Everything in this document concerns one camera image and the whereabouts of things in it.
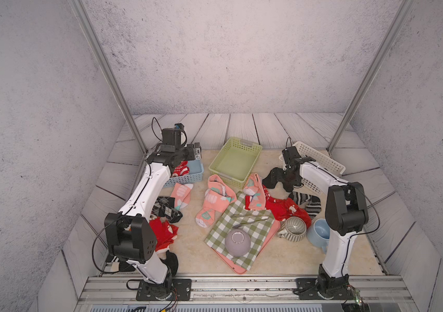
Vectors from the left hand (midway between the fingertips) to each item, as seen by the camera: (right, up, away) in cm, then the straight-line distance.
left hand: (195, 147), depth 85 cm
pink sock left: (-9, -22, +13) cm, 27 cm away
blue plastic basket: (-3, -13, +17) cm, 21 cm away
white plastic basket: (+68, -6, +24) cm, 72 cm away
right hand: (+41, -14, +13) cm, 46 cm away
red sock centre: (+39, -28, +5) cm, 48 cm away
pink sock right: (+28, -19, +15) cm, 37 cm away
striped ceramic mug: (+44, -36, +3) cm, 57 cm away
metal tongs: (+29, -32, +6) cm, 44 cm away
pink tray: (+20, -49, -8) cm, 53 cm away
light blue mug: (+51, -35, -6) cm, 62 cm away
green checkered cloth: (+27, -34, +4) cm, 44 cm away
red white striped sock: (-10, -10, +22) cm, 26 cm away
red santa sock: (-13, -37, 0) cm, 40 cm away
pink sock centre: (+10, -23, +8) cm, 27 cm away
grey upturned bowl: (+18, -39, -6) cm, 43 cm away
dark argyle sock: (-15, -27, +5) cm, 31 cm away
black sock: (+38, -13, +5) cm, 40 cm away
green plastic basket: (+19, -5, +33) cm, 39 cm away
